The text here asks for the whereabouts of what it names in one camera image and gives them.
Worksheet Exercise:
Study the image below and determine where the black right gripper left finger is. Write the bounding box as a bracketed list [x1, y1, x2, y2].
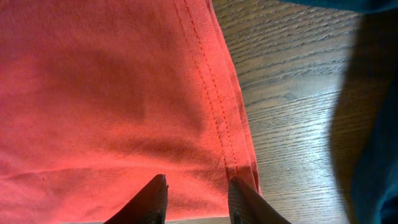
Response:
[104, 174, 168, 224]

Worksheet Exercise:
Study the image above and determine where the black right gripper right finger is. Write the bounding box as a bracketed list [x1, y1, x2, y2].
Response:
[228, 177, 290, 224]

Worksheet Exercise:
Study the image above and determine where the orange printed t-shirt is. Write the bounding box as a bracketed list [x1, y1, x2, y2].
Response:
[1, 0, 259, 223]

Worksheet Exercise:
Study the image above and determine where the dark blue garment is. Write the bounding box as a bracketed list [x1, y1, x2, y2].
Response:
[290, 0, 397, 224]

